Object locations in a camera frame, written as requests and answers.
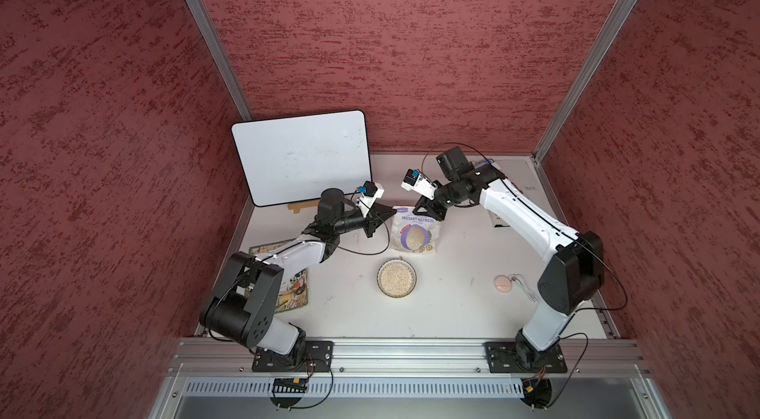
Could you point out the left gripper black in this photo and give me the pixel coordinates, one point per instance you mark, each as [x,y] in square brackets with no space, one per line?
[374,220]

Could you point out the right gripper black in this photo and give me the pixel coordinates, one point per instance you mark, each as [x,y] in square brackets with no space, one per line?
[433,207]

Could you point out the oats bag white purple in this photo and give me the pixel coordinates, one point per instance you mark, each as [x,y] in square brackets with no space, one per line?
[411,233]

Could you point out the white patterned breakfast bowl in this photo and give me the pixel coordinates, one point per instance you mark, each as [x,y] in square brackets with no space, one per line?
[397,261]

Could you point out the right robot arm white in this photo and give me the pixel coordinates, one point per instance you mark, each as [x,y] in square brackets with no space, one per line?
[574,268]

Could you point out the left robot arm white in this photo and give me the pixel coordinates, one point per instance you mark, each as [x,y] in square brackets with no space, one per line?
[241,307]

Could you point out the oats heap in bowl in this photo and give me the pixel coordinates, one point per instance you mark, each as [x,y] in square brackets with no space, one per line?
[396,280]

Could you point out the wooden board stand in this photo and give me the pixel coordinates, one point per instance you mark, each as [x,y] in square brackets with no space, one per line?
[296,208]

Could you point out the pink round case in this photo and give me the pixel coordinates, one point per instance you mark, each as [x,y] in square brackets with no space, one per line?
[503,284]

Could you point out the colourful history magazine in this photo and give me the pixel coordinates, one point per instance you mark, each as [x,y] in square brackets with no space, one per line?
[293,293]

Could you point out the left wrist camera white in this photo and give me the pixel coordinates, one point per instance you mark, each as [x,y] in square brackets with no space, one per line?
[368,193]

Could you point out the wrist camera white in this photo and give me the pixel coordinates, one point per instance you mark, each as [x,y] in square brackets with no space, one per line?
[368,193]
[418,182]

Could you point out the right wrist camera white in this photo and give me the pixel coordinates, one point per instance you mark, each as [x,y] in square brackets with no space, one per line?
[418,182]

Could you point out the white board black frame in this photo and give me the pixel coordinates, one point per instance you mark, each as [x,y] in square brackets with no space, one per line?
[287,160]

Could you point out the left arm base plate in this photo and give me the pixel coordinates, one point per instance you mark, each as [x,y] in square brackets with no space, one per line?
[309,356]

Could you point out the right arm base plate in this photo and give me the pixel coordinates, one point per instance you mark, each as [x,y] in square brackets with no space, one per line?
[504,356]

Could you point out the aluminium front rail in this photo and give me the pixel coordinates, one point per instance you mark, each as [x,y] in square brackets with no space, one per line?
[398,368]

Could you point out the left aluminium corner post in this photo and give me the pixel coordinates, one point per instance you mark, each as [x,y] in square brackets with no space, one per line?
[220,56]

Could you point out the aluminium corner post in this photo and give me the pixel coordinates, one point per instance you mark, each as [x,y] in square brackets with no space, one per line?
[604,41]
[220,56]

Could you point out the right aluminium corner post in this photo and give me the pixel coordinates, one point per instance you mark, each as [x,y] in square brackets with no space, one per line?
[604,41]

